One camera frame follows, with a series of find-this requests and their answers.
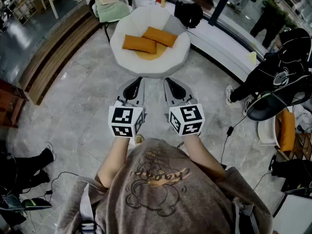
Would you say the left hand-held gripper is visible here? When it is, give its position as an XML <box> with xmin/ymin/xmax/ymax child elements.
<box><xmin>108</xmin><ymin>77</ymin><xmax>147</xmax><ymax>138</ymax></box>

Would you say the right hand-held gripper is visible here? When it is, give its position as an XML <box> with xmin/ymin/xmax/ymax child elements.
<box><xmin>163</xmin><ymin>78</ymin><xmax>205</xmax><ymax>137</ymax></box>

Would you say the white round lounge chair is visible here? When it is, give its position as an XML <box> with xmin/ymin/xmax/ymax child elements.
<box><xmin>109</xmin><ymin>6</ymin><xmax>191</xmax><ymax>78</ymax></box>

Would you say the grey cushion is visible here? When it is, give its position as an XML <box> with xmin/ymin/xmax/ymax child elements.
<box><xmin>162</xmin><ymin>15</ymin><xmax>187</xmax><ymax>35</ymax></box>

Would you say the person's right forearm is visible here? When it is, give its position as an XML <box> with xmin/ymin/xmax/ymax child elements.
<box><xmin>184</xmin><ymin>133</ymin><xmax>226</xmax><ymax>179</ymax></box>

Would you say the person's left forearm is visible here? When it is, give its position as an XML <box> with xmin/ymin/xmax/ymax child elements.
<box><xmin>97</xmin><ymin>137</ymin><xmax>130</xmax><ymax>189</ymax></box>

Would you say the yellow round seat cushion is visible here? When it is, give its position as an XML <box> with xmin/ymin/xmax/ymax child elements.
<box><xmin>135</xmin><ymin>42</ymin><xmax>168</xmax><ymax>61</ymax></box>

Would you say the white window bench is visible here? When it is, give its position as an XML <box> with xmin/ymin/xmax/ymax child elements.
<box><xmin>136</xmin><ymin>0</ymin><xmax>265</xmax><ymax>82</ymax></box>

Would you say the black backpack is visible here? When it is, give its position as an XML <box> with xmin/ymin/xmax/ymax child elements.
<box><xmin>174</xmin><ymin>0</ymin><xmax>204</xmax><ymax>29</ymax></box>

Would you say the pale yellow cloth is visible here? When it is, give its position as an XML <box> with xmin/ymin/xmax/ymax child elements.
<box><xmin>247</xmin><ymin>51</ymin><xmax>258</xmax><ymax>65</ymax></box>

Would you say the green knitted blanket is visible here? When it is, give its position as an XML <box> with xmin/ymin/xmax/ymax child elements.
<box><xmin>94</xmin><ymin>0</ymin><xmax>132</xmax><ymax>23</ymax></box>

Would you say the long wooden slat bench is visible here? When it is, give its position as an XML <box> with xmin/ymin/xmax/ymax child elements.
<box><xmin>19</xmin><ymin>8</ymin><xmax>103</xmax><ymax>106</ymax></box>

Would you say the white curved chair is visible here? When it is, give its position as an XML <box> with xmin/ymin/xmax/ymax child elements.
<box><xmin>257</xmin><ymin>116</ymin><xmax>281</xmax><ymax>147</ymax></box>

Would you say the person's brown printed t-shirt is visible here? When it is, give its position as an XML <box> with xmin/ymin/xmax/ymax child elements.
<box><xmin>57</xmin><ymin>137</ymin><xmax>273</xmax><ymax>234</ymax></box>

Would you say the reddish wooden cabinet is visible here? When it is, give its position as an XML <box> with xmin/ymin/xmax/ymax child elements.
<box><xmin>0</xmin><ymin>79</ymin><xmax>30</xmax><ymax>129</ymax></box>

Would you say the white wooden table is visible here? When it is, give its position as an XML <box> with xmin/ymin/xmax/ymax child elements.
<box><xmin>31</xmin><ymin>0</ymin><xmax>71</xmax><ymax>20</ymax></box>

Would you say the black cable with adapter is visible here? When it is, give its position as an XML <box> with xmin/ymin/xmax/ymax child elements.
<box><xmin>45</xmin><ymin>171</ymin><xmax>80</xmax><ymax>203</ymax></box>
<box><xmin>220</xmin><ymin>116</ymin><xmax>247</xmax><ymax>167</ymax></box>

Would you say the black window frame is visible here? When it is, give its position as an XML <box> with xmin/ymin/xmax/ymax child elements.
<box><xmin>211</xmin><ymin>0</ymin><xmax>234</xmax><ymax>26</ymax></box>

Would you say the grey harness strap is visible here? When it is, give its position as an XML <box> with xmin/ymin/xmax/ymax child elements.
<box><xmin>79</xmin><ymin>182</ymin><xmax>99</xmax><ymax>234</ymax></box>
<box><xmin>232</xmin><ymin>197</ymin><xmax>259</xmax><ymax>234</ymax></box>

